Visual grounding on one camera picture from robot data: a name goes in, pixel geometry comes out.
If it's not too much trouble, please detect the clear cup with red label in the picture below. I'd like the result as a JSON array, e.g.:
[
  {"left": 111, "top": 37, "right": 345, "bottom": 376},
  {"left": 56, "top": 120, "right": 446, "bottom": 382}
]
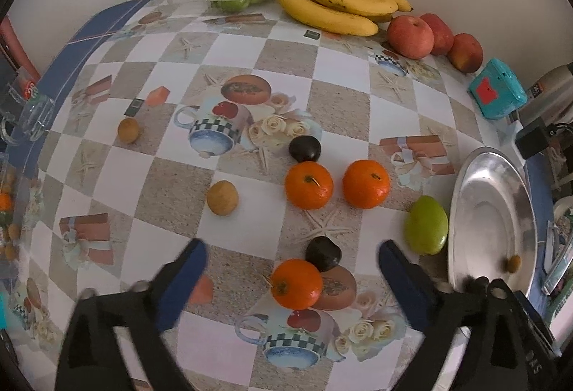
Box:
[{"left": 0, "top": 69, "right": 57, "bottom": 145}]

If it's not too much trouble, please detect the dark plum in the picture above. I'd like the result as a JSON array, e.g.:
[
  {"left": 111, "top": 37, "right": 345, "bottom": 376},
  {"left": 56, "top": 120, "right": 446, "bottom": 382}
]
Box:
[
  {"left": 288, "top": 135, "right": 322, "bottom": 163},
  {"left": 305, "top": 236, "right": 343, "bottom": 272}
]

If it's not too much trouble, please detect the white plastic package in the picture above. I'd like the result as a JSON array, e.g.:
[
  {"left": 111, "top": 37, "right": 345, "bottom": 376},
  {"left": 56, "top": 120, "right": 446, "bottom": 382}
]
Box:
[{"left": 543, "top": 201, "right": 573, "bottom": 295}]

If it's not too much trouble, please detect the teal box with red label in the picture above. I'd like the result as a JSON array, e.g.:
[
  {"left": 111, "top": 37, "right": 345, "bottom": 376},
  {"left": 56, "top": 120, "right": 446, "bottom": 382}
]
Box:
[{"left": 468, "top": 58, "right": 528, "bottom": 120}]

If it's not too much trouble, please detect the red peach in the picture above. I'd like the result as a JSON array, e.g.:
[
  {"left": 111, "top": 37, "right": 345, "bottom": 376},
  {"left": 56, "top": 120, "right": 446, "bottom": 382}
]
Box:
[
  {"left": 420, "top": 13, "right": 455, "bottom": 56},
  {"left": 387, "top": 15, "right": 435, "bottom": 59},
  {"left": 448, "top": 33, "right": 484, "bottom": 74}
]

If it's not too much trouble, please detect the black power adapter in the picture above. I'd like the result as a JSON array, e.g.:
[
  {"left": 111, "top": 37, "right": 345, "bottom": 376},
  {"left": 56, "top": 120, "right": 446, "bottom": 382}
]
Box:
[{"left": 515, "top": 119, "right": 560, "bottom": 159}]

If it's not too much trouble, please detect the printed checkered tablecloth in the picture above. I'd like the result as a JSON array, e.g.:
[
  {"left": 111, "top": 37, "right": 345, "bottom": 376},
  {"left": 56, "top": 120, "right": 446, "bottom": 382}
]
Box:
[{"left": 0, "top": 0, "right": 556, "bottom": 391}]

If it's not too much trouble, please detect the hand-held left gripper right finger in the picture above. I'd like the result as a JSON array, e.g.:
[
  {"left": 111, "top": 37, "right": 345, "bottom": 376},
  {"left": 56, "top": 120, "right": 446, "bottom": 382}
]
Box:
[{"left": 378, "top": 240, "right": 524, "bottom": 391}]

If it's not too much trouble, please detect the silver metal plate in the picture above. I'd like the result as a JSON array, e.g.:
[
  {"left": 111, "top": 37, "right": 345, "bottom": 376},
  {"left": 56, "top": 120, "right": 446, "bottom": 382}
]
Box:
[{"left": 448, "top": 146, "right": 538, "bottom": 298}]

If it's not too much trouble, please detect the orange with stem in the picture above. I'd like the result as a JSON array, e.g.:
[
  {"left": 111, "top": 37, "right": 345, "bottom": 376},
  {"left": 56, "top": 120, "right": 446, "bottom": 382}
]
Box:
[{"left": 285, "top": 161, "right": 334, "bottom": 210}]

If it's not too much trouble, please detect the clear bag of fruit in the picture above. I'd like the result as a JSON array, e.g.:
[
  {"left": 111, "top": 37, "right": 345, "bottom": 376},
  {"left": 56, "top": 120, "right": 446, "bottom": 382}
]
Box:
[{"left": 0, "top": 154, "right": 28, "bottom": 280}]

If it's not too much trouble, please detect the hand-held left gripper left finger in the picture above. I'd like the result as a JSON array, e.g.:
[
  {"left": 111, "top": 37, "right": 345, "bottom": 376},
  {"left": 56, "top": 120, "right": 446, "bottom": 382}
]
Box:
[{"left": 54, "top": 239, "right": 209, "bottom": 391}]

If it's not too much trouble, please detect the silver thermos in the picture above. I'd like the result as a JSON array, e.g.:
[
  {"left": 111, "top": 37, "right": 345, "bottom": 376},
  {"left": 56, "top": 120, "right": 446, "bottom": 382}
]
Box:
[{"left": 519, "top": 64, "right": 573, "bottom": 123}]

